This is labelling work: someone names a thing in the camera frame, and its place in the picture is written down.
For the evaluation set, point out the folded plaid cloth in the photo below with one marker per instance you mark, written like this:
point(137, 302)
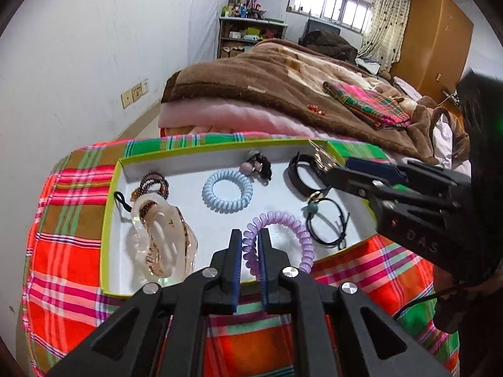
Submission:
point(369, 102)

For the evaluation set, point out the white quilt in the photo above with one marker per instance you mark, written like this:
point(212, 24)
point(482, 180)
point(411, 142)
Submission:
point(448, 137)

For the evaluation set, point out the brown blanket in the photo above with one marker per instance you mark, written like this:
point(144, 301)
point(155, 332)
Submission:
point(255, 74)

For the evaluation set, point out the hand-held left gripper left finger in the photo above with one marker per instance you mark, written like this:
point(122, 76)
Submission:
point(237, 261)

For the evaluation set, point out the wooden wardrobe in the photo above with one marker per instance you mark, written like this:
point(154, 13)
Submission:
point(436, 39)

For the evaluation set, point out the black television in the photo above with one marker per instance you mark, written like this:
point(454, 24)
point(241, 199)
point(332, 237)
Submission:
point(322, 25)

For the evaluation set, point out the group of bottles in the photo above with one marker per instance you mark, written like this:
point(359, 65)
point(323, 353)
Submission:
point(239, 8)

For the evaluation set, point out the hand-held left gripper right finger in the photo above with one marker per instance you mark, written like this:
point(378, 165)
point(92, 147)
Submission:
point(264, 263)

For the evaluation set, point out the white shelf unit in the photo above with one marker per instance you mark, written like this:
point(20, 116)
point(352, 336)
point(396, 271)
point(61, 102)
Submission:
point(251, 27)

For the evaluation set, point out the dark jacket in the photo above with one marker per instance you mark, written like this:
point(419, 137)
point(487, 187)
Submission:
point(326, 45)

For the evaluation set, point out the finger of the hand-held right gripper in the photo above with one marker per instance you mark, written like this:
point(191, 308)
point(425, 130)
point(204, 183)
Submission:
point(373, 169)
point(353, 182)

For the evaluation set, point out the person's right hand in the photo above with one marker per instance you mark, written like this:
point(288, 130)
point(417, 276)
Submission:
point(452, 306)

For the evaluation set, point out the white tray with green rim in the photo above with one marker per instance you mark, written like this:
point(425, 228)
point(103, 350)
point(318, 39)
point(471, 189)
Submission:
point(188, 220)

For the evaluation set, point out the wall socket plate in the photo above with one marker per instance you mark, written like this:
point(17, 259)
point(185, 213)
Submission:
point(133, 93)

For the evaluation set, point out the clear hair claw clip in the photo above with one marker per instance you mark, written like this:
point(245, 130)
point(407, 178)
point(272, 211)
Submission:
point(169, 235)

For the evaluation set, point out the plaid bed sheet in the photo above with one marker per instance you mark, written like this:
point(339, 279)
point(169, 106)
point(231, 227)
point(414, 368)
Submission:
point(66, 251)

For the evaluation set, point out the patterned curtain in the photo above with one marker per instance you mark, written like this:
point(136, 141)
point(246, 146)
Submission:
point(387, 19)

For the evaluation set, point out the window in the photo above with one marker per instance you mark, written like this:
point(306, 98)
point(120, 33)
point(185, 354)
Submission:
point(334, 4)

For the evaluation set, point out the pink quilt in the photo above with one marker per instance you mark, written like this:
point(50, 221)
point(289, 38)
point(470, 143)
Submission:
point(220, 119)

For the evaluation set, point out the black wristband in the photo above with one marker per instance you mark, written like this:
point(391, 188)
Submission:
point(296, 180)

